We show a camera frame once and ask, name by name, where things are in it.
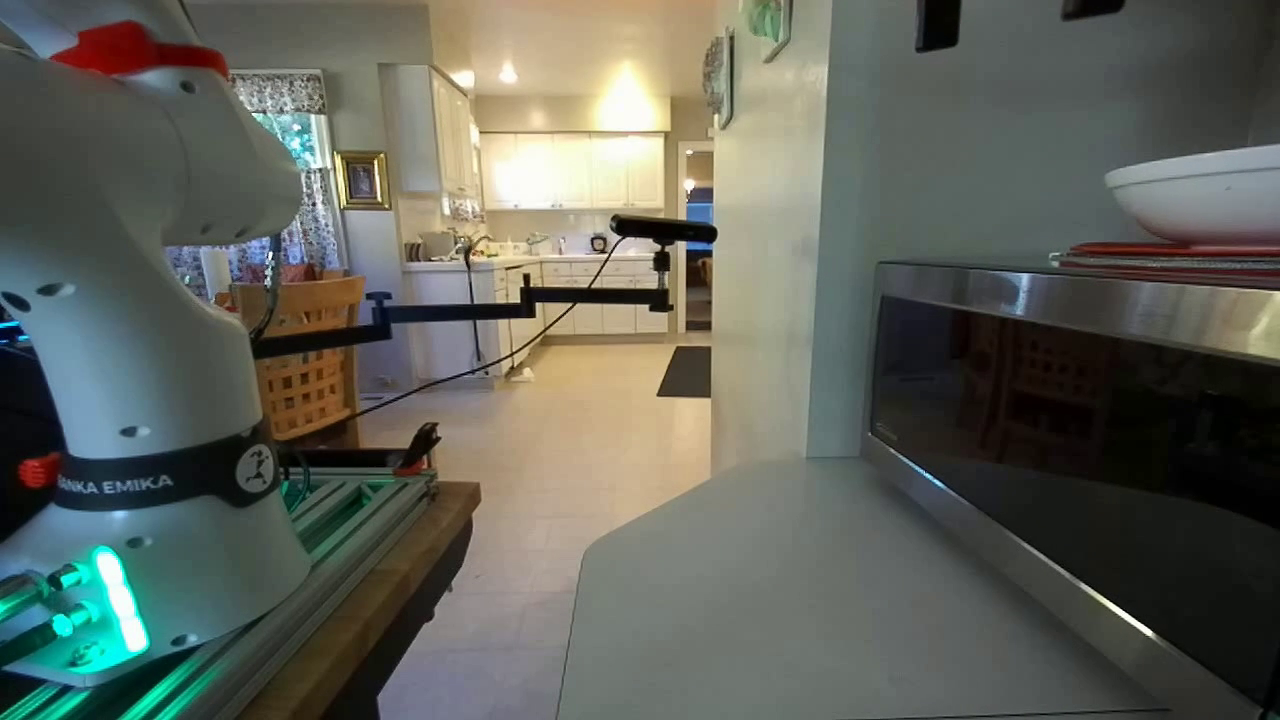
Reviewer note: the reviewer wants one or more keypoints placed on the stainless black Panasonic microwave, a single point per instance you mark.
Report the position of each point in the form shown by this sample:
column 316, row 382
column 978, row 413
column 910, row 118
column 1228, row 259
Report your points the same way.
column 1066, row 442

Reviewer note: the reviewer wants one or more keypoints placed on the dark door mat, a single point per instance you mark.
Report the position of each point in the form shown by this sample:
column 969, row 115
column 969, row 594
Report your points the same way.
column 687, row 371

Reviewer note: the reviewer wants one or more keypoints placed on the white kitchen base cabinets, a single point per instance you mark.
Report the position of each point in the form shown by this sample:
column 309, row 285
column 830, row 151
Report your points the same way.
column 601, row 320

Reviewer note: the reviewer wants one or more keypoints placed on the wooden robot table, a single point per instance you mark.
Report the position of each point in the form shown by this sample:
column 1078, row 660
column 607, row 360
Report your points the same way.
column 402, row 573

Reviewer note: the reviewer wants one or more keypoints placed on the tall white cabinet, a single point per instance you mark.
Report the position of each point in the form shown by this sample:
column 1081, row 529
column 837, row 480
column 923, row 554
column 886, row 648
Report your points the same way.
column 414, row 132

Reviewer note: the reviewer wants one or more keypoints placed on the wicker basket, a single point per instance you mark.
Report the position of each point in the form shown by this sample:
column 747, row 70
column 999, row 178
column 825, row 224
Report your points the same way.
column 313, row 374

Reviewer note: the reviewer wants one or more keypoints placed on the framed picture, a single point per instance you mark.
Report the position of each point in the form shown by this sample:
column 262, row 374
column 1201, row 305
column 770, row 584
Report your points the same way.
column 362, row 180

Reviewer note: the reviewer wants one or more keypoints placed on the red plate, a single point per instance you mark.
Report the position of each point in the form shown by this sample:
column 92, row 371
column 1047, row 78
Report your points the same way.
column 1173, row 249

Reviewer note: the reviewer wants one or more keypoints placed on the black camera on boom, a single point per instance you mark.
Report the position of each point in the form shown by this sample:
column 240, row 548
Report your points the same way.
column 661, row 230

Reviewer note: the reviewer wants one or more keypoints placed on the white kitchen wall cabinets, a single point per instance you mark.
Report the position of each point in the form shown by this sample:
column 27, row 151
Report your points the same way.
column 574, row 170

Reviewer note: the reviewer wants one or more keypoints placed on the round wall decoration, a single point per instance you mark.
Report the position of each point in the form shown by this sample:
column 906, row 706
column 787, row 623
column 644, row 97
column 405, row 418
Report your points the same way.
column 717, row 83

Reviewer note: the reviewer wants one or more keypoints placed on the green wall decoration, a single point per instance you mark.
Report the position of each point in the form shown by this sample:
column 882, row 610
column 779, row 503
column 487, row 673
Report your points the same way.
column 770, row 23

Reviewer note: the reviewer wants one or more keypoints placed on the black wall fixture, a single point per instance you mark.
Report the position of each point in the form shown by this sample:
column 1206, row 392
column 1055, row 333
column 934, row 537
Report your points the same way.
column 1094, row 4
column 938, row 23

